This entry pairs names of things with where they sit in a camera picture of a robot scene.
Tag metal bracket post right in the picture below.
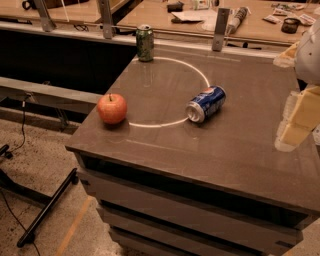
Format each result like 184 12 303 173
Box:
212 8 230 52

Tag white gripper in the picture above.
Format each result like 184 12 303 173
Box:
273 19 320 152

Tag metal bracket post left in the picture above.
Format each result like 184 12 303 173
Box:
34 0 56 32

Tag white papers on desk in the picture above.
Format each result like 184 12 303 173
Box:
171 9 217 23

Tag black metal stand base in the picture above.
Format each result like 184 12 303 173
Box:
0 143 80 249

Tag black device on desk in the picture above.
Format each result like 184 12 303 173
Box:
167 1 184 13

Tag dark round cup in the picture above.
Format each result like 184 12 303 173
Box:
281 18 300 34

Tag metal bracket post middle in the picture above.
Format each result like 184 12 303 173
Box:
98 0 114 39

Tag green soda can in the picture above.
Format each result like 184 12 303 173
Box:
136 24 154 62

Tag grey power strip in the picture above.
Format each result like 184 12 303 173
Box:
227 7 248 34

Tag blue pepsi can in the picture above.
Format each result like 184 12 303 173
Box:
186 86 226 123

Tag red apple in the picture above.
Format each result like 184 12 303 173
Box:
97 93 127 125

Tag metal bracket post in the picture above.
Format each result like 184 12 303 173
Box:
34 0 56 32
212 8 230 52
98 0 114 39

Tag black cable on floor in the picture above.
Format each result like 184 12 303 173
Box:
0 94 43 256

